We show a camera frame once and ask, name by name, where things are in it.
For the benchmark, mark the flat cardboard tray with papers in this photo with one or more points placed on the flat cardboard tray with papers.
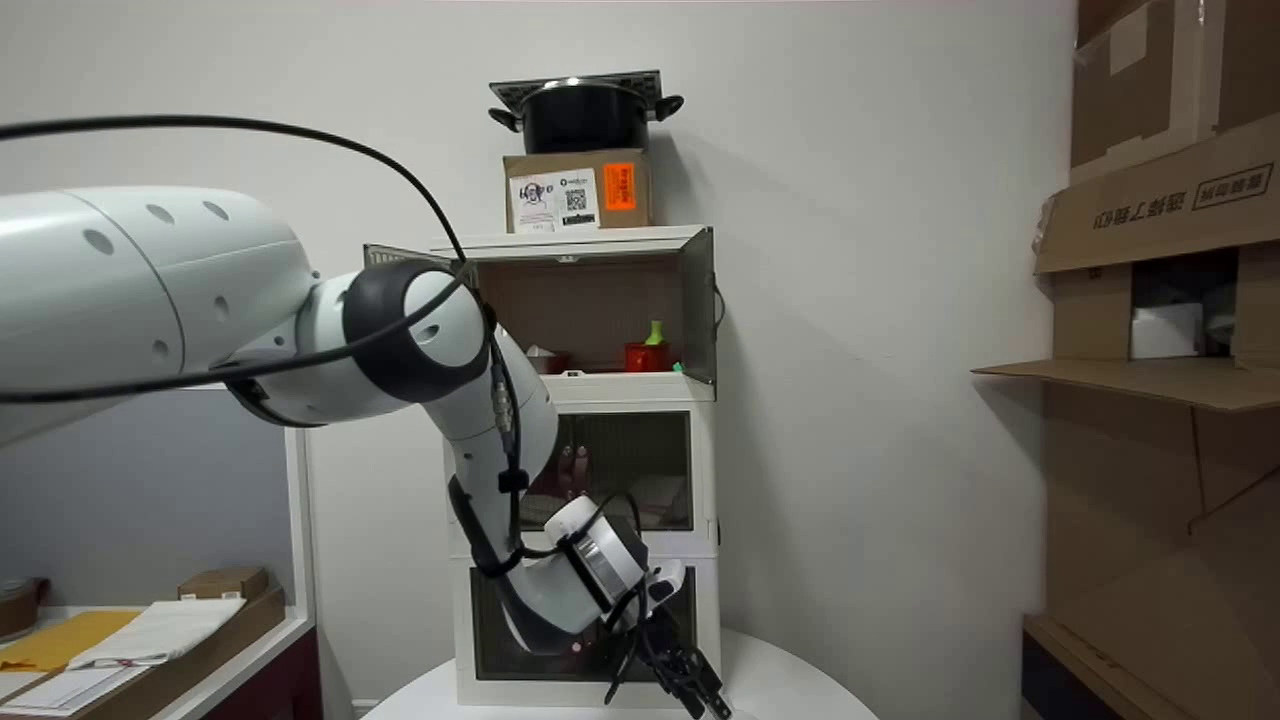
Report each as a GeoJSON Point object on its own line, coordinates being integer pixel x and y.
{"type": "Point", "coordinates": [124, 666]}

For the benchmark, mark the small brown cardboard box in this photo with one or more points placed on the small brown cardboard box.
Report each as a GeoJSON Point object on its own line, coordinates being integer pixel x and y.
{"type": "Point", "coordinates": [576, 191]}

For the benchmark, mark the tall stacked cardboard boxes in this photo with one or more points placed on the tall stacked cardboard boxes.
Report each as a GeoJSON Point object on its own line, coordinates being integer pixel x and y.
{"type": "Point", "coordinates": [1160, 391]}

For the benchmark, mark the grey partition panel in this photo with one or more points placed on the grey partition panel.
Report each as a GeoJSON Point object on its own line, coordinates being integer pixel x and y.
{"type": "Point", "coordinates": [133, 502]}

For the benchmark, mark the red toy pepper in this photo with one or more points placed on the red toy pepper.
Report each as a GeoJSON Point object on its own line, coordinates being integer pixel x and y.
{"type": "Point", "coordinates": [649, 353]}

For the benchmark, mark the white stacked cabinet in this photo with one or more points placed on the white stacked cabinet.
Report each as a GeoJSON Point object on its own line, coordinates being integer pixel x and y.
{"type": "Point", "coordinates": [632, 451]}

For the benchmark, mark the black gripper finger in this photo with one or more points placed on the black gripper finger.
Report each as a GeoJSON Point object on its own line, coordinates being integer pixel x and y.
{"type": "Point", "coordinates": [685, 693]}
{"type": "Point", "coordinates": [704, 690]}

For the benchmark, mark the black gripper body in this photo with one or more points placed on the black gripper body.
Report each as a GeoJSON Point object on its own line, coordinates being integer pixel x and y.
{"type": "Point", "coordinates": [654, 637]}

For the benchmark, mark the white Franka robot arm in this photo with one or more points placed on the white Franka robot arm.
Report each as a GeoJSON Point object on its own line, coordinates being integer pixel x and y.
{"type": "Point", "coordinates": [115, 292]}

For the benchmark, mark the black cooking pot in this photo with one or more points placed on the black cooking pot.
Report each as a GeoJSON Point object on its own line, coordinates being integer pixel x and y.
{"type": "Point", "coordinates": [580, 109]}

